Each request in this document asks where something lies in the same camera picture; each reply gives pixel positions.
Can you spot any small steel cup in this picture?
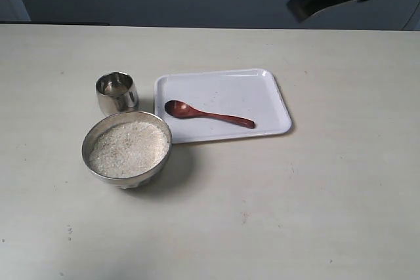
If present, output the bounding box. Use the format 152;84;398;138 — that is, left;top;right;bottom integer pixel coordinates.
95;72;138;116

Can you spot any white rice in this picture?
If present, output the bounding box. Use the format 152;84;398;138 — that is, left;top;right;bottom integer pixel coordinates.
89;121;169;178

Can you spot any brown wooden spoon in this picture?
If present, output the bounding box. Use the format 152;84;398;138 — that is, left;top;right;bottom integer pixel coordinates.
165;100;256;129

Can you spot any white plastic tray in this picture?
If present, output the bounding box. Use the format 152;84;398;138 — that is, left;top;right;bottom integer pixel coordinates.
154;69;292;144

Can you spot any steel bowl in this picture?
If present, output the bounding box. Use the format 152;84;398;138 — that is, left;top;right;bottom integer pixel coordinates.
81;111;172;189

